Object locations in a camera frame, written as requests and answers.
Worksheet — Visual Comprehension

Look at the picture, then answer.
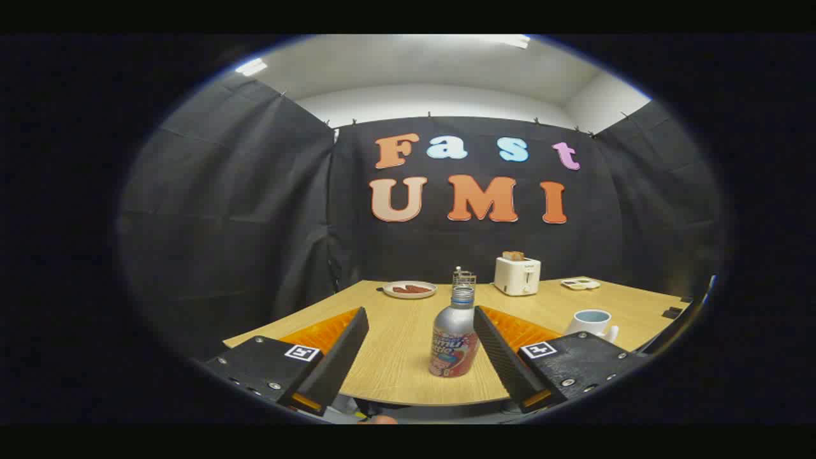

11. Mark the white toaster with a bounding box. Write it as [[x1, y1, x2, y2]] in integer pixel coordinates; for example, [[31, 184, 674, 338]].
[[494, 256, 542, 296]]

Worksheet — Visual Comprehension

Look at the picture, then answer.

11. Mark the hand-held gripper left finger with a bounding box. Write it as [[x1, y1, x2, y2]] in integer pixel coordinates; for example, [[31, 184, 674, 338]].
[[204, 307, 370, 417]]

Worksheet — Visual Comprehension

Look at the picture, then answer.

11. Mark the silver juice bottle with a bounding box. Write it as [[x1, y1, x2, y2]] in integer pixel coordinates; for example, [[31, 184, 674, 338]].
[[428, 286, 480, 378]]

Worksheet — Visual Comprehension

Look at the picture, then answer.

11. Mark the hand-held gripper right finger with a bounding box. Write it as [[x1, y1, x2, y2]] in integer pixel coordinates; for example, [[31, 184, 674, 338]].
[[473, 305, 646, 414]]

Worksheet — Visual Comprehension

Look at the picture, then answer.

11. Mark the wooden table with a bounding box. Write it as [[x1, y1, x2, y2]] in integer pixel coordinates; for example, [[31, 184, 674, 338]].
[[222, 279, 692, 407]]

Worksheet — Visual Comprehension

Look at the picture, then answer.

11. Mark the white cup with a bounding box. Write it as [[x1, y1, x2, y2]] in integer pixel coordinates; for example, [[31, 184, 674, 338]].
[[564, 309, 620, 345]]

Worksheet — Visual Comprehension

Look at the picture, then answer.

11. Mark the black backdrop cloth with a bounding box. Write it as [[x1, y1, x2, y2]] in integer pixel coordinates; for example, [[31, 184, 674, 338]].
[[118, 73, 727, 359]]

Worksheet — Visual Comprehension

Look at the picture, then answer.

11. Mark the white plate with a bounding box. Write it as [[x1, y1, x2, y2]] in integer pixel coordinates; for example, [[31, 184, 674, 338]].
[[382, 280, 438, 300]]

